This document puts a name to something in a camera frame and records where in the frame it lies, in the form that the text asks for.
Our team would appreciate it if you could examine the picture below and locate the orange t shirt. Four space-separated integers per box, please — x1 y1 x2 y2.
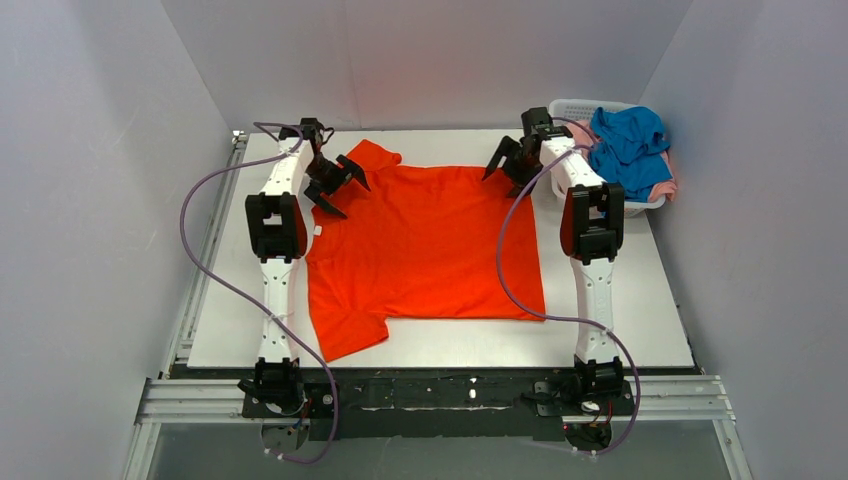
306 140 545 361

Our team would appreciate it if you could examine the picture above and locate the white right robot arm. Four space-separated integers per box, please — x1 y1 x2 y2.
485 134 624 402

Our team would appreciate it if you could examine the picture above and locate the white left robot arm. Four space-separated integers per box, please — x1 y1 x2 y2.
239 137 368 410

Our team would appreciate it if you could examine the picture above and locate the pink t shirt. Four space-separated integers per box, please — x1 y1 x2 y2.
569 119 678 204

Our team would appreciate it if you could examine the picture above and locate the white plastic laundry basket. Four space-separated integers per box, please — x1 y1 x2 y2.
548 98 670 219

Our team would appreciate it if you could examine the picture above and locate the blue t shirt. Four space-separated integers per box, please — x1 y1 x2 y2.
588 105 674 204

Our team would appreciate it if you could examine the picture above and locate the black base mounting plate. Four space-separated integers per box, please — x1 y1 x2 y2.
239 366 639 442

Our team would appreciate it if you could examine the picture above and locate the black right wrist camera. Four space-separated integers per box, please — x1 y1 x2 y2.
521 107 573 141

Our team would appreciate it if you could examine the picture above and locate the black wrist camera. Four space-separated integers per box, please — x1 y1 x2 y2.
521 107 573 141
297 117 335 152

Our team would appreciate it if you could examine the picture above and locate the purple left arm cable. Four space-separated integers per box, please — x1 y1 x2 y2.
179 121 341 466

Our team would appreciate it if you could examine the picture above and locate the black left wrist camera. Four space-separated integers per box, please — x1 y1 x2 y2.
297 117 335 152

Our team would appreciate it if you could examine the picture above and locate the aluminium frame rail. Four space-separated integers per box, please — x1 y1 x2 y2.
122 131 753 480

